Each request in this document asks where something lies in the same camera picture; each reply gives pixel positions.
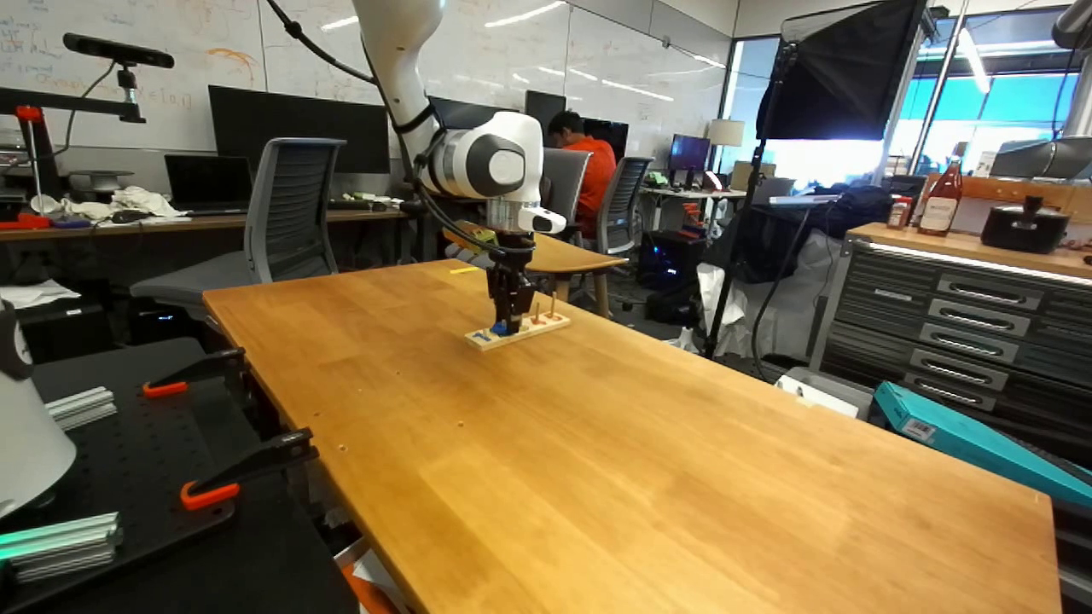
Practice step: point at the grey office chair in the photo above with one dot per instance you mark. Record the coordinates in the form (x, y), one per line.
(283, 229)

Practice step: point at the teal foam case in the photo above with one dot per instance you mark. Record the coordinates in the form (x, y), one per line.
(979, 446)

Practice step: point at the black monitor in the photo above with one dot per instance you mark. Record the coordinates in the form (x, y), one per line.
(245, 122)

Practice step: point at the orange handled clamp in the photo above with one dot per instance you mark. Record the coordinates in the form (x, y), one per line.
(227, 483)
(227, 366)

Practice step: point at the wooden peg board structure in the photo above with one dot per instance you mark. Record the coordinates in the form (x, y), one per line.
(531, 324)

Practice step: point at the red labelled bottle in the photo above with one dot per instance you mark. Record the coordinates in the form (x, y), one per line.
(942, 200)

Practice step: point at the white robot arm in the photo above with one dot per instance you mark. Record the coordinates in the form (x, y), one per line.
(463, 150)

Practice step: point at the blue round object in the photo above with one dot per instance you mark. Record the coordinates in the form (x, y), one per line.
(499, 330)

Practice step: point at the grey drawer cabinet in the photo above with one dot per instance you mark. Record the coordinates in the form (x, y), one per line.
(992, 332)

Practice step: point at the black softbox light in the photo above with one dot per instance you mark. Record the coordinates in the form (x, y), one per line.
(838, 71)

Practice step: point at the black camera on stand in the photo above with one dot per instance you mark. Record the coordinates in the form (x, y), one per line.
(126, 59)

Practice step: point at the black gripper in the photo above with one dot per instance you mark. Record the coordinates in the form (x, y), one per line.
(507, 275)

